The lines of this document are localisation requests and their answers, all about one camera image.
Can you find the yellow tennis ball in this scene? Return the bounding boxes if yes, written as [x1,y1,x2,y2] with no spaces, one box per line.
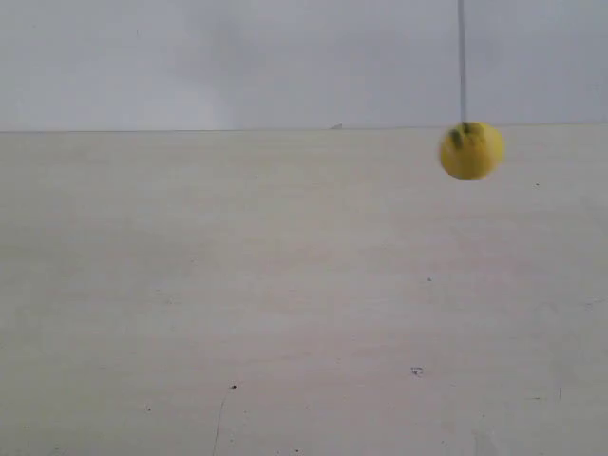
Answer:
[439,122,504,181]

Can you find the thin black hanging string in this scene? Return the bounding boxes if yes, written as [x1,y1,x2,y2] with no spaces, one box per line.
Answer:
[456,0,468,125]

